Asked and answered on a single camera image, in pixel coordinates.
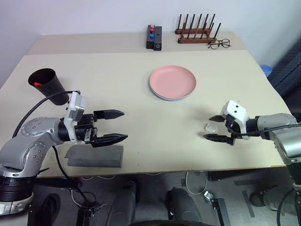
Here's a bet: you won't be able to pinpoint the metal clamp bracket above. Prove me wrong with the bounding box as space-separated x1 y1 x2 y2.
203 192 230 226

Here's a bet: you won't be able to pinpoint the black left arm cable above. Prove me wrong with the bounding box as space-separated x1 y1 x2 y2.
11 90 79 138

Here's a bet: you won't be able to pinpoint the blue plate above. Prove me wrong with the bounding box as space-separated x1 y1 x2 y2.
150 87 196 102

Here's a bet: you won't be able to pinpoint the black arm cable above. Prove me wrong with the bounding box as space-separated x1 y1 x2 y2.
231 124 301 137
11 90 79 138

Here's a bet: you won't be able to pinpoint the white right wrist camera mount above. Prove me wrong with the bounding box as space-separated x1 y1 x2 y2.
221 100 249 140

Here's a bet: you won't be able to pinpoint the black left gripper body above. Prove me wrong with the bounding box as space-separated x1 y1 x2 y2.
74 114 98 145

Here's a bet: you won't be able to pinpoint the blue bottle cap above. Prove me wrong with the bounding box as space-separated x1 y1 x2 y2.
260 64 273 75

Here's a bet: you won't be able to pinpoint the brown wooden peg rack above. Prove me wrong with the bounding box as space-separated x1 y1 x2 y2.
174 13 222 44

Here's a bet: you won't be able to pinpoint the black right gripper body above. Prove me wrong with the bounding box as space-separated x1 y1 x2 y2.
225 115 242 146

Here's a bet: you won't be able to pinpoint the brown framed eyeglasses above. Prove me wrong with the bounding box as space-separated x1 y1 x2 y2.
207 39 231 50

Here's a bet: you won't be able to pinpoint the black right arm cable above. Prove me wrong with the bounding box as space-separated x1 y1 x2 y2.
231 124 301 137

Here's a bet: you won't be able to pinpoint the white floor cable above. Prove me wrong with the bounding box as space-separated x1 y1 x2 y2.
185 172 209 195

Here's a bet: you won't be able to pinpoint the black table frame beam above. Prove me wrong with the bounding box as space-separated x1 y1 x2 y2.
208 167 290 182

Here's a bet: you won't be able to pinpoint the black textured panel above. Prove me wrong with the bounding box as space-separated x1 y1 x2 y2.
268 37 301 99

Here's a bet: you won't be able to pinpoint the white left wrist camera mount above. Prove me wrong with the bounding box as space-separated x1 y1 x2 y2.
64 91 87 143

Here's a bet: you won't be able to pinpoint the dark rounded robot leg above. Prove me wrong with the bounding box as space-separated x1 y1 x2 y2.
166 187 203 223
104 180 140 226

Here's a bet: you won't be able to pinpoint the dark brown cup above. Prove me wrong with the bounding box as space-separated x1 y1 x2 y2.
27 68 70 106

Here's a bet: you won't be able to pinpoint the small clear plastic piece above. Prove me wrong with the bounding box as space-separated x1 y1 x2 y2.
203 123 217 133

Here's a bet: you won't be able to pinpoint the grey felt glasses case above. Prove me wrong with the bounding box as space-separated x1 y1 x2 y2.
64 145 124 168

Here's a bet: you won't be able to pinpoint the grey rounded foot shape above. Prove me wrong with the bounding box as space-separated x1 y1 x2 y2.
249 185 284 210

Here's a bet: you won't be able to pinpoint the pink plate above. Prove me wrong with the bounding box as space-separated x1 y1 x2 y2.
149 65 197 99

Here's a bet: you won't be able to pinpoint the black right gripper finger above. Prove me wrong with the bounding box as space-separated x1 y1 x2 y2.
202 133 229 143
208 114 227 122

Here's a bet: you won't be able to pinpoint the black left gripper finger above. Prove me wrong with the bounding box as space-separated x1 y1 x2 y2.
93 109 125 121
91 133 129 148

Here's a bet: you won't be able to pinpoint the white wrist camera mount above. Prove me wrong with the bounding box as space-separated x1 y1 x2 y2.
221 100 249 140
64 91 87 143

